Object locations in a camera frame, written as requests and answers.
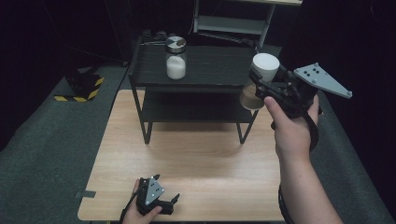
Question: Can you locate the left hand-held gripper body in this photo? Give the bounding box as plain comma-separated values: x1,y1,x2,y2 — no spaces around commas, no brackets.
135,175,176,217

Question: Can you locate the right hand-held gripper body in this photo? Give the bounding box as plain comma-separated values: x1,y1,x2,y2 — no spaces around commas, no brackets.
257,62,354,119

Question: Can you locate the white cup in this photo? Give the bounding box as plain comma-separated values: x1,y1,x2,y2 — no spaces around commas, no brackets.
239,52,281,112

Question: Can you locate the black two-tier rack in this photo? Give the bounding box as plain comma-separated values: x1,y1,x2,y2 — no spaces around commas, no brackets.
128,35,284,146

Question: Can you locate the glass jar with white powder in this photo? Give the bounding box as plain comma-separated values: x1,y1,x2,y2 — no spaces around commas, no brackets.
164,35,188,80

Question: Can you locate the person's left hand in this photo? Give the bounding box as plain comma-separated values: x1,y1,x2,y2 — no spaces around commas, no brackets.
121,178,163,224

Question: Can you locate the person's right hand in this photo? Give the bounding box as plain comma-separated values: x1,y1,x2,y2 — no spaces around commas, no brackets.
263,93,322,164

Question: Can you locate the white metal shelf stand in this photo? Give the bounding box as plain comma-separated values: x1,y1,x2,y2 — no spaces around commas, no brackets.
191,0,304,49

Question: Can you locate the grey tape strip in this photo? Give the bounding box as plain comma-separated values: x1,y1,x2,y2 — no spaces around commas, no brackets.
74,189,97,200

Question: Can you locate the black wristband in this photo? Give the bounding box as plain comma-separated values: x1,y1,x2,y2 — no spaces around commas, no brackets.
277,185,295,224

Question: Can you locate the yellow black striped block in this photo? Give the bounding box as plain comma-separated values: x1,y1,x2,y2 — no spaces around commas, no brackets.
53,72,106,104

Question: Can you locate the black wrist strap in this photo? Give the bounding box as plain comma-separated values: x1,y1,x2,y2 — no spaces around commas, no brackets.
270,99,320,153
119,190,140,224

